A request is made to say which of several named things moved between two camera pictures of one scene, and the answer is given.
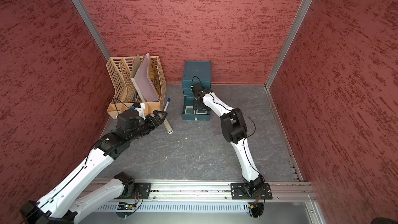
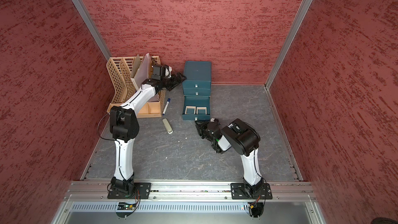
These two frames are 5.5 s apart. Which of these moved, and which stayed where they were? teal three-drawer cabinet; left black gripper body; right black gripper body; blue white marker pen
Moved: right black gripper body; left black gripper body
Stayed: blue white marker pen; teal three-drawer cabinet
